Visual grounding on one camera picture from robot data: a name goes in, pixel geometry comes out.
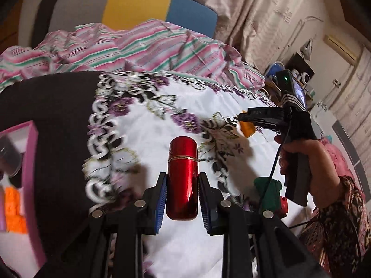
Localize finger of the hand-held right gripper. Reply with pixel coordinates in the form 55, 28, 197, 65
238, 107, 286, 122
253, 120, 285, 133

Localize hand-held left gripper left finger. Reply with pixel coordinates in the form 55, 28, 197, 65
43, 172, 169, 278

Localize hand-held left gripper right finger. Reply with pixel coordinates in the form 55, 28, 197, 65
198, 172, 329, 278

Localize orange cylinder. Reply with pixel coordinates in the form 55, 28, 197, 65
240, 121, 257, 138

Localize red metallic cylinder case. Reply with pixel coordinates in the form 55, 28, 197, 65
166, 136, 200, 221

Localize pink storage box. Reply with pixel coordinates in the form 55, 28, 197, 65
0, 121, 48, 270

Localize person's right forearm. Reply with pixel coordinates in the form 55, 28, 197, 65
298, 175, 366, 278

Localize person's right hand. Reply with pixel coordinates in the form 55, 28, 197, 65
274, 135, 340, 209

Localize blue round container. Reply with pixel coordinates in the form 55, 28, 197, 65
265, 61, 285, 79

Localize pink clothing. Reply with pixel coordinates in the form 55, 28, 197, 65
320, 136, 358, 180

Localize cluttered dark shelf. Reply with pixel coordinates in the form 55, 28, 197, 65
285, 39, 318, 105

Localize dark green toy block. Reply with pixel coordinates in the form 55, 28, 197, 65
253, 177, 283, 212

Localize red toy block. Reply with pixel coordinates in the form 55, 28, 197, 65
277, 196, 290, 216

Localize white floral embroidered cloth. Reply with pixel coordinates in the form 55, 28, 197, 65
84, 70, 316, 278

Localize white air conditioner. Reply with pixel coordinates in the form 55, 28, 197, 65
323, 34, 358, 63

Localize beige curtain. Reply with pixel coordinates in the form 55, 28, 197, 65
139, 0, 319, 73

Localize black cloth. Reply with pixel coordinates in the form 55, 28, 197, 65
0, 71, 102, 278

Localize pink striped blanket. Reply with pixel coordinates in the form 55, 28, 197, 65
0, 19, 265, 92

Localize grey yellow blue pillow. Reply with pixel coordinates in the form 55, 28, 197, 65
19, 0, 218, 50

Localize orange wooden wardrobe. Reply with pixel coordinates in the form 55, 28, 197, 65
0, 0, 24, 55

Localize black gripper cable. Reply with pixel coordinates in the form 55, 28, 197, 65
257, 104, 303, 230

